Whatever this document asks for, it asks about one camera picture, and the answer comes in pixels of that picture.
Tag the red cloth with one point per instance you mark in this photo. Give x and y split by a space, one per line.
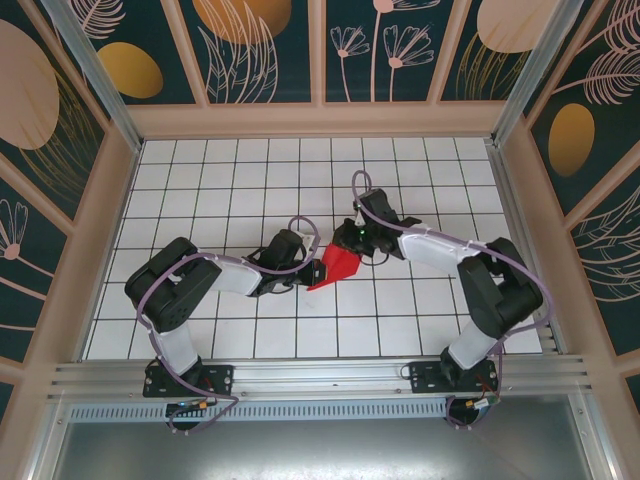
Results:
340 262

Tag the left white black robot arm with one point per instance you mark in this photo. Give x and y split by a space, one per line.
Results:
170 285

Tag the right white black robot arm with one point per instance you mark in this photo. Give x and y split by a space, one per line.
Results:
500 295

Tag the grey metal sheet panel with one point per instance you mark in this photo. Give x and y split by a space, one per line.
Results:
320 450

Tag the small electronics board with connector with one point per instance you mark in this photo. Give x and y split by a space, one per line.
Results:
482 404
192 406

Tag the long aluminium mounting rail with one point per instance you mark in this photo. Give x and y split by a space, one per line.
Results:
320 375

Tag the aluminium table side rail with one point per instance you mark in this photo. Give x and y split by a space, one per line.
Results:
520 240

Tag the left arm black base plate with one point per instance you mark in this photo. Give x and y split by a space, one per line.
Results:
220 380

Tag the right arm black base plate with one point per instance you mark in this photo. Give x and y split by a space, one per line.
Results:
425 377

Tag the aluminium frame post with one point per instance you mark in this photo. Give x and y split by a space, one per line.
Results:
100 85
530 75

